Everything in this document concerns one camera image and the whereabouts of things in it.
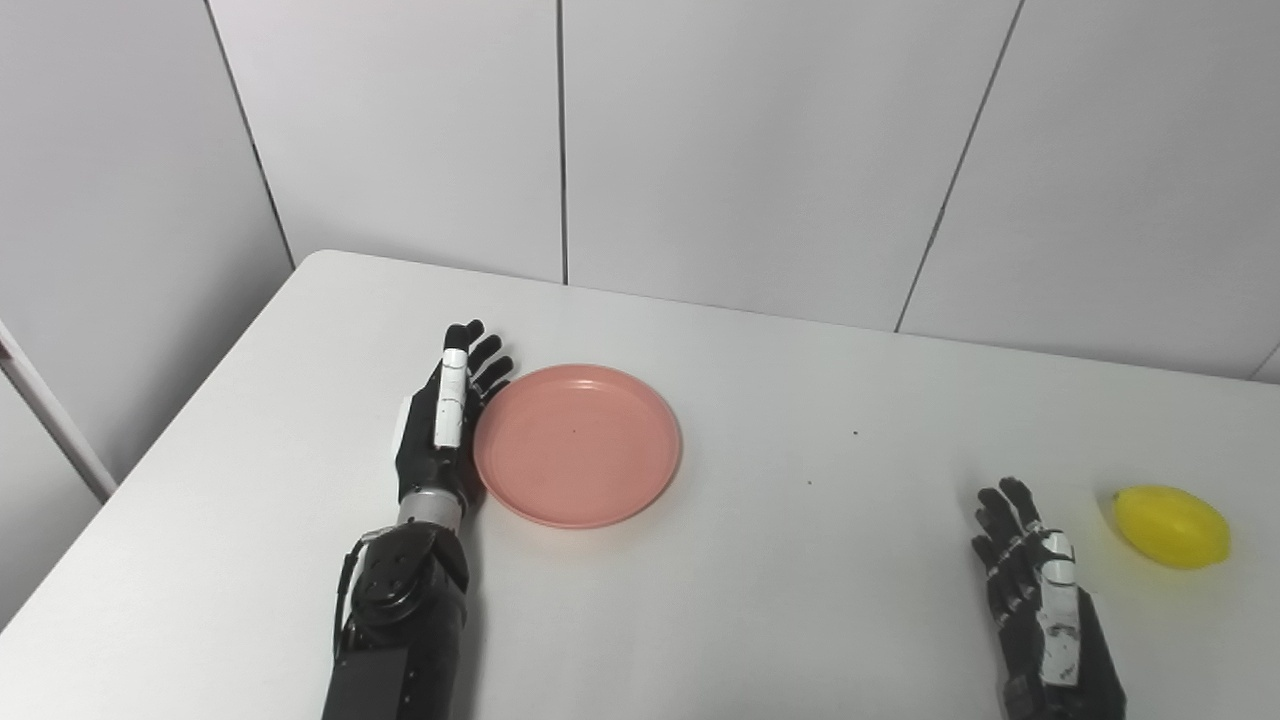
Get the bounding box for pink round plate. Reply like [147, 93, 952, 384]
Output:
[472, 363, 684, 530]

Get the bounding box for white metal post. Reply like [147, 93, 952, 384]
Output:
[0, 320, 119, 503]

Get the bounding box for yellow lemon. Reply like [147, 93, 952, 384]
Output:
[1113, 484, 1232, 571]

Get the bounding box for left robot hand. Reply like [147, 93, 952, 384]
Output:
[390, 319, 515, 515]

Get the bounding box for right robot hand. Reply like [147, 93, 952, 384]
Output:
[970, 476, 1128, 720]

